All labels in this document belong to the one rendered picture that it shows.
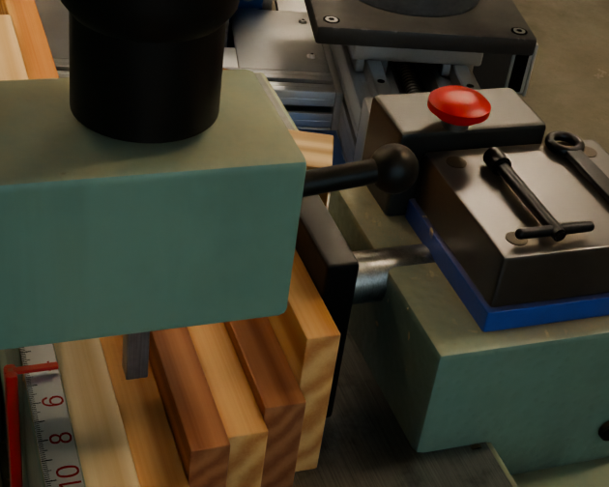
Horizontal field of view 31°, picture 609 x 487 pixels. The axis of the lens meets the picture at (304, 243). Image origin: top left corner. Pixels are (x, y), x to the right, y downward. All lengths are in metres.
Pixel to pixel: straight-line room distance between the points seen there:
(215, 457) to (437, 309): 0.13
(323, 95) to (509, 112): 0.61
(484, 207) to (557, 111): 2.35
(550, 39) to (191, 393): 2.84
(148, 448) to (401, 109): 0.21
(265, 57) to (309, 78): 0.06
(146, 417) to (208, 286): 0.08
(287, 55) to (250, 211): 0.85
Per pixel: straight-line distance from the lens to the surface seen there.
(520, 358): 0.50
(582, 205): 0.52
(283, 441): 0.46
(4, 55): 0.69
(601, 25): 3.41
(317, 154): 0.63
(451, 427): 0.51
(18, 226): 0.36
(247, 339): 0.47
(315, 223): 0.48
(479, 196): 0.51
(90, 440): 0.43
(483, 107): 0.53
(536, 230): 0.48
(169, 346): 0.46
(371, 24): 1.10
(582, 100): 2.93
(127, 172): 0.36
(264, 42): 1.24
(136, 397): 0.46
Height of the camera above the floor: 1.26
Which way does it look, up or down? 36 degrees down
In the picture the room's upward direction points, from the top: 8 degrees clockwise
